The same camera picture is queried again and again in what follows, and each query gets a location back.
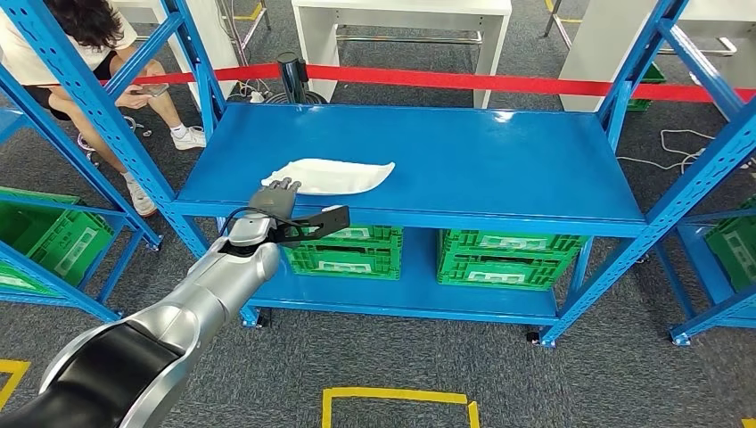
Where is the white cable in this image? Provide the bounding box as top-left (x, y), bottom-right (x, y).
top-left (616, 128), bottom-right (756, 176)

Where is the green plastic crate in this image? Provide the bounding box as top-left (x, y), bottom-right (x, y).
top-left (0, 186), bottom-right (117, 297)
top-left (625, 61), bottom-right (668, 112)
top-left (436, 228), bottom-right (589, 292)
top-left (283, 223), bottom-right (405, 281)
top-left (703, 197), bottom-right (756, 294)

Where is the chrome tube frame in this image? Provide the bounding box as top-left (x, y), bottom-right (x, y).
top-left (215, 0), bottom-right (274, 67)
top-left (542, 0), bottom-right (578, 52)

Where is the white table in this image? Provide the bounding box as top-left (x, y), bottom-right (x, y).
top-left (290, 0), bottom-right (514, 110)
top-left (557, 0), bottom-right (756, 114)

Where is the grey phone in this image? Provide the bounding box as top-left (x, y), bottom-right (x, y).
top-left (130, 81), bottom-right (171, 99)

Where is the white curved plastic part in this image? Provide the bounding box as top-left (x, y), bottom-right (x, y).
top-left (260, 157), bottom-right (398, 198)

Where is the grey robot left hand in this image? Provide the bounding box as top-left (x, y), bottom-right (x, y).
top-left (247, 176), bottom-right (303, 221)

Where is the white cabinet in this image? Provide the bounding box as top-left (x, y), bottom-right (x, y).
top-left (109, 0), bottom-right (241, 108)

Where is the person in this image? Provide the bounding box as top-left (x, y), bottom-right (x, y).
top-left (0, 0), bottom-right (209, 219)

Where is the yellow floor tape square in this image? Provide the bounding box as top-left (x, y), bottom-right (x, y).
top-left (321, 386), bottom-right (481, 428)

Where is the black stanchion post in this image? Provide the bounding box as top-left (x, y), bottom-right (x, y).
top-left (265, 51), bottom-right (330, 106)

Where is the chrome chair base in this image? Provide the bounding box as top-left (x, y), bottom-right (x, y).
top-left (76, 114), bottom-right (152, 164)

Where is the red barrier belt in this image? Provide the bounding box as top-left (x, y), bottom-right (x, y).
top-left (100, 62), bottom-right (756, 105)

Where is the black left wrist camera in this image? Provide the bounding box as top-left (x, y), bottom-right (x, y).
top-left (274, 204), bottom-right (352, 250)

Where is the blue metal shelf rack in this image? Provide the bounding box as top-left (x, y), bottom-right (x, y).
top-left (654, 193), bottom-right (756, 348)
top-left (0, 64), bottom-right (164, 324)
top-left (0, 0), bottom-right (756, 350)

